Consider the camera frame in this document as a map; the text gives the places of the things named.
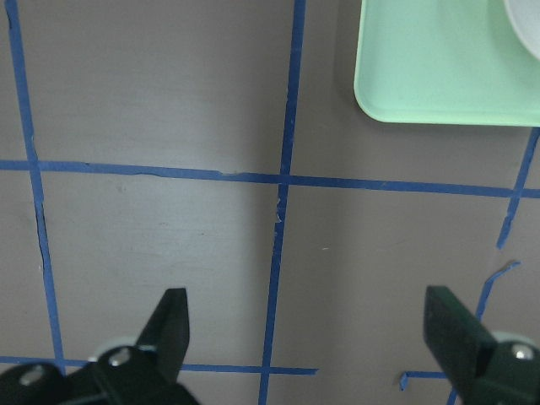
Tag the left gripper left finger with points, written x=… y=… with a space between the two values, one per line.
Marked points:
x=143 y=373

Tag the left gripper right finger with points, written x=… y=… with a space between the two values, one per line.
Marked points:
x=483 y=367

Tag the light green tray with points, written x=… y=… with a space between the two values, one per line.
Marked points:
x=444 y=62

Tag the white round plate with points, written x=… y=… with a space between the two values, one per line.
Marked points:
x=524 y=20

